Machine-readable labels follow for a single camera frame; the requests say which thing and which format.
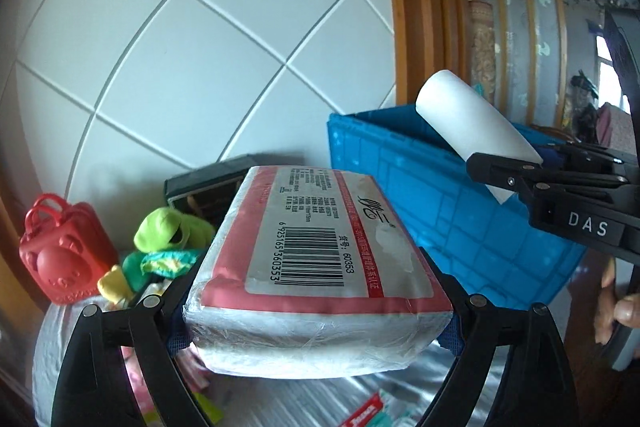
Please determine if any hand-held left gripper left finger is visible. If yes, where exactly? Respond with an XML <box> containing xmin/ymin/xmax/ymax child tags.
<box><xmin>50</xmin><ymin>256</ymin><xmax>212</xmax><ymax>427</ymax></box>

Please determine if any black gift box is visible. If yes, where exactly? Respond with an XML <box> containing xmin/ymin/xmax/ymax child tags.
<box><xmin>164</xmin><ymin>155</ymin><xmax>257</xmax><ymax>229</ymax></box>

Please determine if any small red white packet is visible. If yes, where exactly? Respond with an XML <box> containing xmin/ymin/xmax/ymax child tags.
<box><xmin>342</xmin><ymin>394</ymin><xmax>389</xmax><ymax>427</ymax></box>

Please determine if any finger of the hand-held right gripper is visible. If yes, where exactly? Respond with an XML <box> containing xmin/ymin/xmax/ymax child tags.
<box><xmin>536</xmin><ymin>142</ymin><xmax>627</xmax><ymax>174</ymax></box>
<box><xmin>465</xmin><ymin>152</ymin><xmax>629</xmax><ymax>198</ymax></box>

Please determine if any green frog plush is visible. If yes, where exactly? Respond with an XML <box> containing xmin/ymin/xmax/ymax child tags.
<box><xmin>134</xmin><ymin>207</ymin><xmax>218</xmax><ymax>254</ymax></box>

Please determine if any red bear suitcase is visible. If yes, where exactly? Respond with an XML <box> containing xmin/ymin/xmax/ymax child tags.
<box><xmin>19</xmin><ymin>193</ymin><xmax>120</xmax><ymax>306</ymax></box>

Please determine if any dark green plush toy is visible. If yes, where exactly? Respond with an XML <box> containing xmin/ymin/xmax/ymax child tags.
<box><xmin>122</xmin><ymin>251</ymin><xmax>151</xmax><ymax>289</ymax></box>

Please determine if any hanging patterned tapestry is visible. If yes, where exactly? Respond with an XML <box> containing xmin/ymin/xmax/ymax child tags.
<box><xmin>467</xmin><ymin>0</ymin><xmax>499</xmax><ymax>106</ymax></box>

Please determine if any pink printed packet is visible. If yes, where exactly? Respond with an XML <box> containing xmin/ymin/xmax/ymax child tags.
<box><xmin>124</xmin><ymin>346</ymin><xmax>212</xmax><ymax>427</ymax></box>

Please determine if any white striped bed sheet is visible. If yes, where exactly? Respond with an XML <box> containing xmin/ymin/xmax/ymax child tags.
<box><xmin>32</xmin><ymin>302</ymin><xmax>507</xmax><ymax>427</ymax></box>

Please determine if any yellow plush toy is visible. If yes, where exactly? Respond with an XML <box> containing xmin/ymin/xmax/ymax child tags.
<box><xmin>97</xmin><ymin>267</ymin><xmax>137</xmax><ymax>306</ymax></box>

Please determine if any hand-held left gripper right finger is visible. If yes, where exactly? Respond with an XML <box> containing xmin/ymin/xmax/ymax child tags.
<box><xmin>419</xmin><ymin>247</ymin><xmax>572</xmax><ymax>427</ymax></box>

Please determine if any wooden headboard post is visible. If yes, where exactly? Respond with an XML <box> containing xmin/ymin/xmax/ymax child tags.
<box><xmin>377</xmin><ymin>0</ymin><xmax>472</xmax><ymax>114</ymax></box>

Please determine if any person's right hand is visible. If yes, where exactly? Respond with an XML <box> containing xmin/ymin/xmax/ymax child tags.
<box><xmin>594</xmin><ymin>256</ymin><xmax>640</xmax><ymax>349</ymax></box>

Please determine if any white cup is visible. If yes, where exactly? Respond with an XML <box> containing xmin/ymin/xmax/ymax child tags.
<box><xmin>416</xmin><ymin>70</ymin><xmax>544</xmax><ymax>206</ymax></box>

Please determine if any blue plastic crate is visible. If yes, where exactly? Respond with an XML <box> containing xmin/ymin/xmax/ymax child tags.
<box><xmin>327</xmin><ymin>104</ymin><xmax>589</xmax><ymax>324</ymax></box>

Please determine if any wooden lattice screen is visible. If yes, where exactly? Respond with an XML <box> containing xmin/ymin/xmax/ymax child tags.
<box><xmin>452</xmin><ymin>0</ymin><xmax>572</xmax><ymax>128</ymax></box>

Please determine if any barcoded pink-edged tissue pack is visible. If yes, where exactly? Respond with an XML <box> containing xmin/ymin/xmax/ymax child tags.
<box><xmin>184</xmin><ymin>165</ymin><xmax>454</xmax><ymax>379</ymax></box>

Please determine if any teal yellow cloth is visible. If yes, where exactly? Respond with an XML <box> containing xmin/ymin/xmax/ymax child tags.
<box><xmin>141</xmin><ymin>249</ymin><xmax>202</xmax><ymax>279</ymax></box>

